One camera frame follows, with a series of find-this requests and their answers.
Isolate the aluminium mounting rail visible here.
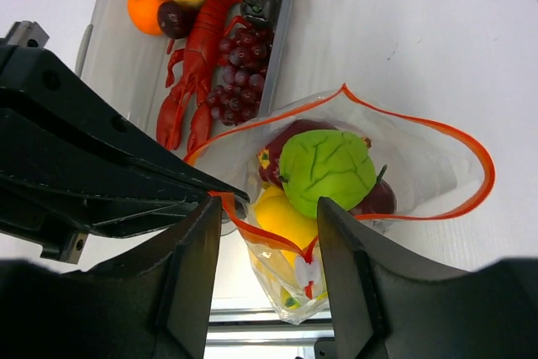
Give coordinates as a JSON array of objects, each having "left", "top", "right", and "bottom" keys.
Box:
[{"left": 204, "top": 309, "right": 334, "bottom": 358}]

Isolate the orange fruit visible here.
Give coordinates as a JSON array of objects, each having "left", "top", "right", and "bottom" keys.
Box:
[{"left": 127, "top": 0, "right": 169, "bottom": 36}]

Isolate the black shiny fruit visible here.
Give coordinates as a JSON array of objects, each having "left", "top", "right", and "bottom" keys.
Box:
[{"left": 240, "top": 0, "right": 282, "bottom": 29}]

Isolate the dark red round fruit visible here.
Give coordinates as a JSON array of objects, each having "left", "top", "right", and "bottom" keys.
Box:
[{"left": 349, "top": 180, "right": 397, "bottom": 215}]

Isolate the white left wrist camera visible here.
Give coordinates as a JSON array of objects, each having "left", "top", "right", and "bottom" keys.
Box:
[{"left": 1, "top": 20, "right": 50, "bottom": 48}]

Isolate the light green wrinkled fruit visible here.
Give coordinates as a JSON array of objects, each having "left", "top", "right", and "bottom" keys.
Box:
[{"left": 279, "top": 129, "right": 377, "bottom": 219}]

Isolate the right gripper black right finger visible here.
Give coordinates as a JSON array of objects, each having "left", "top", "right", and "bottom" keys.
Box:
[{"left": 318, "top": 198, "right": 537, "bottom": 358}]

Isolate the clear zip bag orange zipper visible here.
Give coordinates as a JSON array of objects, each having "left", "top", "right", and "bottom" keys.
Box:
[{"left": 184, "top": 87, "right": 496, "bottom": 325}]

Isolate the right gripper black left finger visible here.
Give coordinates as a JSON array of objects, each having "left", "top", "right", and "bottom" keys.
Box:
[{"left": 1, "top": 198, "right": 222, "bottom": 358}]

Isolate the yellow lemon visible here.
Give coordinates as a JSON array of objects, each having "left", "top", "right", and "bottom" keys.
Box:
[{"left": 254, "top": 186, "right": 318, "bottom": 249}]

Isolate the dark red grape bunch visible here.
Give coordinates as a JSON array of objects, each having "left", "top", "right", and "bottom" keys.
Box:
[{"left": 206, "top": 27, "right": 274, "bottom": 126}]

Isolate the red crayfish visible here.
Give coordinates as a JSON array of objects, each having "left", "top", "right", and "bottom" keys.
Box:
[{"left": 156, "top": 0, "right": 245, "bottom": 151}]

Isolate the clear plastic food bin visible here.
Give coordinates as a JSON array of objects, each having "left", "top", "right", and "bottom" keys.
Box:
[{"left": 75, "top": 0, "right": 293, "bottom": 140}]

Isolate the small dark plum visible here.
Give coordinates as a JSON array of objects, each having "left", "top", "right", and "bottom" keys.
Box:
[{"left": 157, "top": 1, "right": 198, "bottom": 40}]

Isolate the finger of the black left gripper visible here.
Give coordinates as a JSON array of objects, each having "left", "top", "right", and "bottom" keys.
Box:
[
  {"left": 0, "top": 106, "right": 211, "bottom": 263},
  {"left": 1, "top": 45, "right": 248, "bottom": 202}
]

